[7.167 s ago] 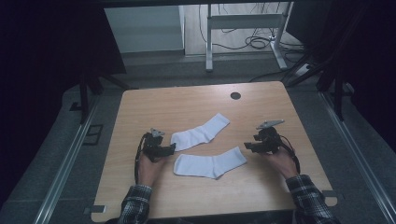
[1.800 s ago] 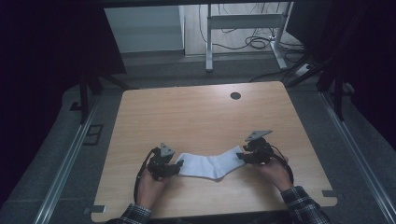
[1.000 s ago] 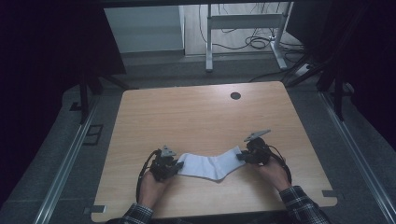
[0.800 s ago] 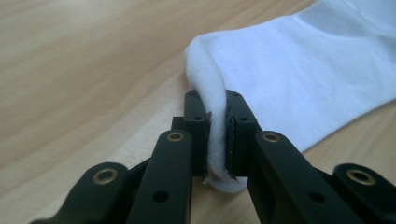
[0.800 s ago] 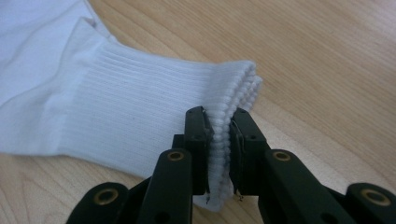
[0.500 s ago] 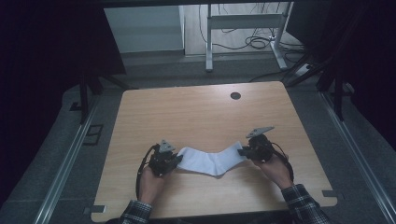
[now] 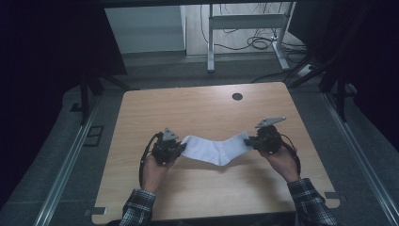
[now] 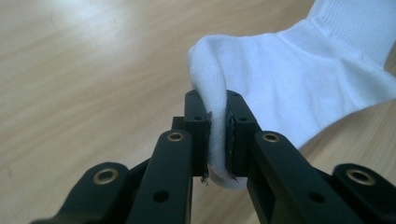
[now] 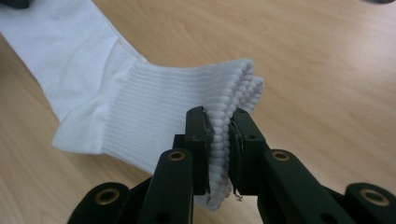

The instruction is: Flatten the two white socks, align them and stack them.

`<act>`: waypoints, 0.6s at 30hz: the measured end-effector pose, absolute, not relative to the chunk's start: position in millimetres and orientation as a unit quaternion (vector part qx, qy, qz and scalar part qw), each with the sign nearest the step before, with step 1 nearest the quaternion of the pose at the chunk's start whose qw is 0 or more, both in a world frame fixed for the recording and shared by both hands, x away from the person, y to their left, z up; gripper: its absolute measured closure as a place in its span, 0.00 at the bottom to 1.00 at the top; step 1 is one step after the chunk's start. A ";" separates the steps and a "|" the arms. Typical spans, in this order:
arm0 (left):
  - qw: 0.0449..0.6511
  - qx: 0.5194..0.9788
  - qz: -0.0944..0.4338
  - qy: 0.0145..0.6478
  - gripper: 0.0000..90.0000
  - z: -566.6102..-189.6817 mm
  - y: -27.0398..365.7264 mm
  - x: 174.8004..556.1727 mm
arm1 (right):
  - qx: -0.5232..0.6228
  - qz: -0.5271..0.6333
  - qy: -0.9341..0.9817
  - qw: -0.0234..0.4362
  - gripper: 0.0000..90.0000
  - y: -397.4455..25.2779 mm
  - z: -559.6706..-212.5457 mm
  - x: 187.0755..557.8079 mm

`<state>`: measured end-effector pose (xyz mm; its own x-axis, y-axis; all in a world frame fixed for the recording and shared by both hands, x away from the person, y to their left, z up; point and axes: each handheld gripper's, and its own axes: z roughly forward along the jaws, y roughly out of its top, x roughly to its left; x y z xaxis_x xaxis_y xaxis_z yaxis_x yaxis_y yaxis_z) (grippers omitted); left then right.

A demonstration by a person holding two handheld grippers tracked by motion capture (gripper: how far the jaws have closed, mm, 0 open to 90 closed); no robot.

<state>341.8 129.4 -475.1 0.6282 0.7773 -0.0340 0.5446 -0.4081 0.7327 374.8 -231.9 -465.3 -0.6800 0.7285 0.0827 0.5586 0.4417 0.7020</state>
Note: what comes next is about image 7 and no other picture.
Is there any black metal stand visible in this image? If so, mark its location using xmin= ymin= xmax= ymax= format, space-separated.
xmin=78 ymin=71 xmax=134 ymax=126
xmin=319 ymin=59 xmax=359 ymax=123

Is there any aluminium floor rail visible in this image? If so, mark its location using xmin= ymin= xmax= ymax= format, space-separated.
xmin=32 ymin=96 xmax=102 ymax=226
xmin=321 ymin=92 xmax=399 ymax=220

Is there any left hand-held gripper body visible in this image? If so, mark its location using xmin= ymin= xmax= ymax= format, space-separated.
xmin=152 ymin=127 xmax=182 ymax=166

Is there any white panel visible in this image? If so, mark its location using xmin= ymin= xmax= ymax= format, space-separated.
xmin=104 ymin=5 xmax=186 ymax=55

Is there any white sock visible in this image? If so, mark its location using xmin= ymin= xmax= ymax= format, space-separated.
xmin=180 ymin=131 xmax=253 ymax=167

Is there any white metal desk frame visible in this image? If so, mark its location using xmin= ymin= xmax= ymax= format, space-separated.
xmin=206 ymin=2 xmax=296 ymax=73

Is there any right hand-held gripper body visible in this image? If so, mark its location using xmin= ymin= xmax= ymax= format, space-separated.
xmin=254 ymin=117 xmax=287 ymax=155

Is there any person's right hand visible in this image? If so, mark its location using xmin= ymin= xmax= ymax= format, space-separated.
xmin=258 ymin=145 xmax=301 ymax=184

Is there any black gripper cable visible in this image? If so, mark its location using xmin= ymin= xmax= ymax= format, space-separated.
xmin=138 ymin=131 xmax=164 ymax=189
xmin=279 ymin=134 xmax=302 ymax=177

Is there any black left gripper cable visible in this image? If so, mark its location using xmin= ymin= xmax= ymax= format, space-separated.
xmin=138 ymin=131 xmax=164 ymax=189

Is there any dark curtain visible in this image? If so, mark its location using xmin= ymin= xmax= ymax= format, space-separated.
xmin=0 ymin=0 xmax=128 ymax=208
xmin=288 ymin=0 xmax=399 ymax=152

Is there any white power strip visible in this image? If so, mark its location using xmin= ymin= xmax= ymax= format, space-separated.
xmin=295 ymin=63 xmax=316 ymax=78

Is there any person's left hand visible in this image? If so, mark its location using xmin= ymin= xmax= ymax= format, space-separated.
xmin=141 ymin=153 xmax=177 ymax=194

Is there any tangle of black floor cables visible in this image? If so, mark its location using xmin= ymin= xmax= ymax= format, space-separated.
xmin=200 ymin=3 xmax=310 ymax=64

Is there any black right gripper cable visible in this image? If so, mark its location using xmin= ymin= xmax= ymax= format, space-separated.
xmin=279 ymin=134 xmax=302 ymax=177

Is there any single black floor cable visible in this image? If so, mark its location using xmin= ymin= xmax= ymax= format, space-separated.
xmin=249 ymin=69 xmax=295 ymax=85

